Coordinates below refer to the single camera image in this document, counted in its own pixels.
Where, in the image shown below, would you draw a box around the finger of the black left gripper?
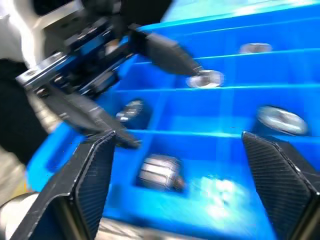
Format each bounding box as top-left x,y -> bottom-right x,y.
128,23 -> 204,77
46,86 -> 142,150

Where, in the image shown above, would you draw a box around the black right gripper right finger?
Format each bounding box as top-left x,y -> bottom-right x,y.
241,131 -> 320,240

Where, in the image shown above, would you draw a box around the upright hollow steel roller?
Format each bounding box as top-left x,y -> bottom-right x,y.
186,69 -> 225,89
238,42 -> 273,55
254,105 -> 309,137

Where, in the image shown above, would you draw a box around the blue compartment tray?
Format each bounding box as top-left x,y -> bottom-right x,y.
26,0 -> 320,240

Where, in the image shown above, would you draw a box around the steel roller sideways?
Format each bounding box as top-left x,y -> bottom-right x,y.
136,153 -> 187,193
115,99 -> 146,126

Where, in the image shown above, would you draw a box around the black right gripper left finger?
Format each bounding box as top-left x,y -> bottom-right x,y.
9,131 -> 116,240

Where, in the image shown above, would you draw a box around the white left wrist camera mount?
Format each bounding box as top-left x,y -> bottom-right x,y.
0,0 -> 87,66

